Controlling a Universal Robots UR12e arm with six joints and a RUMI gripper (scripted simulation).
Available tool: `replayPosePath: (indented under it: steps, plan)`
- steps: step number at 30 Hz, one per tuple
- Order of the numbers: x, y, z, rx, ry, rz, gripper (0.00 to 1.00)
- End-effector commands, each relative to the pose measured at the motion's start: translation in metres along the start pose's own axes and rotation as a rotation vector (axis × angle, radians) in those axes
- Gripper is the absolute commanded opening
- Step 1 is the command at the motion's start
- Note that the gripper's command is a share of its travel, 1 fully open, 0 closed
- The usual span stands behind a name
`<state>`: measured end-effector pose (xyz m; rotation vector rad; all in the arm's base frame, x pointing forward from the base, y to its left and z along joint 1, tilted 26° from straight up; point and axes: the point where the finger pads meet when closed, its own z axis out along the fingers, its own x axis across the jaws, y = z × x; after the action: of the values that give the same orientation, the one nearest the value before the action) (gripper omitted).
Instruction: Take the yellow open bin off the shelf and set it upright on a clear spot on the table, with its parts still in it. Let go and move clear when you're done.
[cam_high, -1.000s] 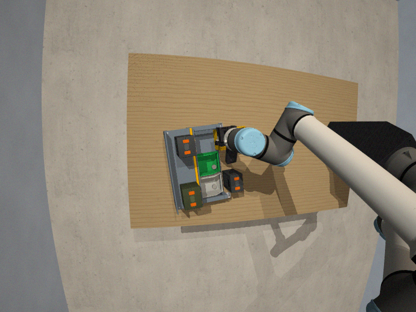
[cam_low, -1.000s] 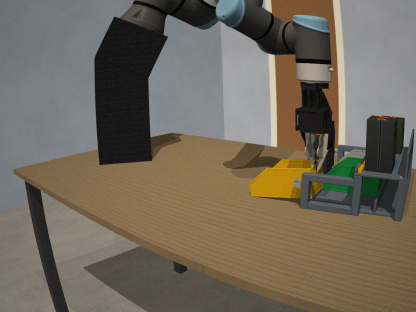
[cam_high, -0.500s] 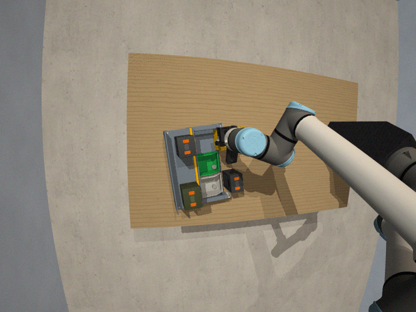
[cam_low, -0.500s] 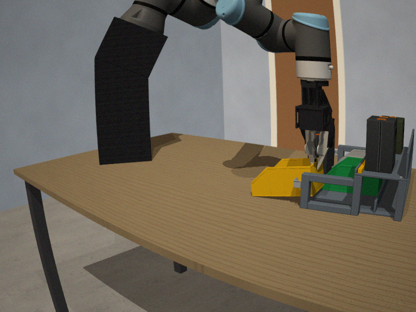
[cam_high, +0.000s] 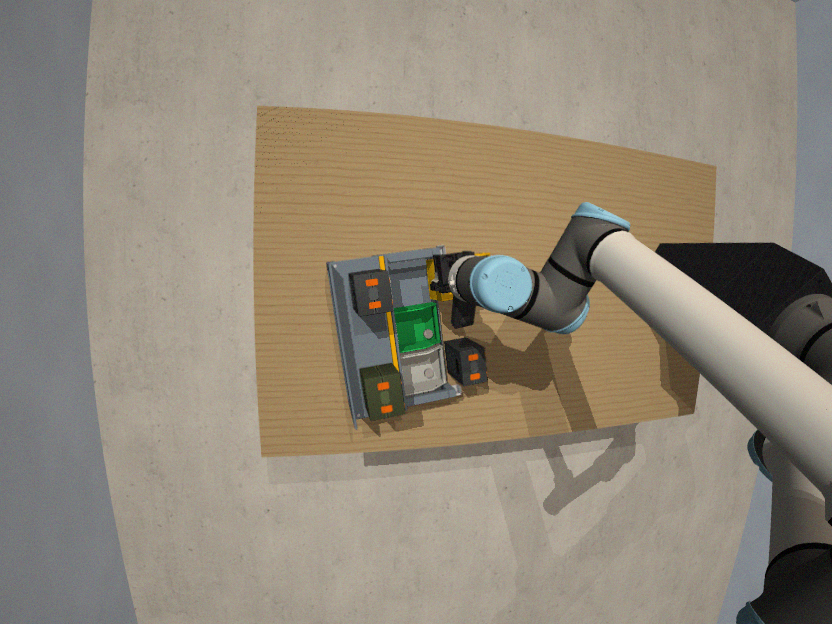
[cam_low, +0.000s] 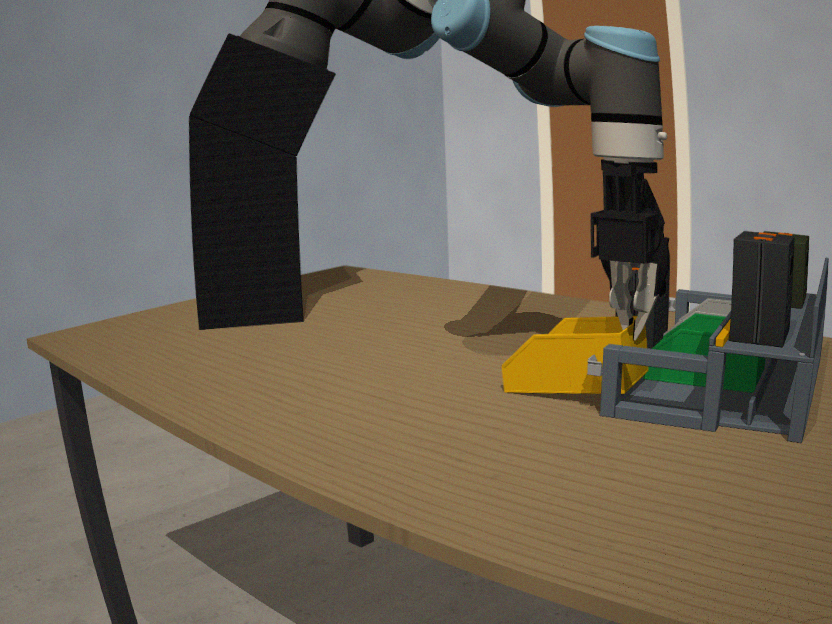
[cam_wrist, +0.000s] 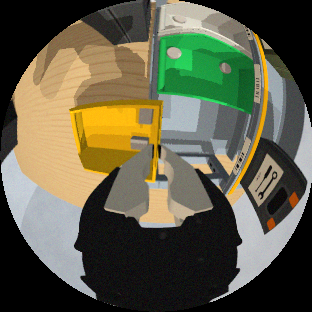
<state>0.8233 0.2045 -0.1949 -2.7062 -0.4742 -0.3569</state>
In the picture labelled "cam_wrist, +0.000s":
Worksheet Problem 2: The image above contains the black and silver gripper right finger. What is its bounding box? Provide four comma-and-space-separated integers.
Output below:
158, 144, 242, 246

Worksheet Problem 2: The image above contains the yellow flat bar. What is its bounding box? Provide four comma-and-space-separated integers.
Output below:
228, 32, 268, 195

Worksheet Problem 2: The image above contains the yellow bin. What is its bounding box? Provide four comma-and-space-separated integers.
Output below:
69, 99, 163, 183

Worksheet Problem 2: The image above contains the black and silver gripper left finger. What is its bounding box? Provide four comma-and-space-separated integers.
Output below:
74, 143, 154, 252

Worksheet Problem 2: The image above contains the grey metal rack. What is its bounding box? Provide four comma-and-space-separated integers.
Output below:
149, 0, 305, 196

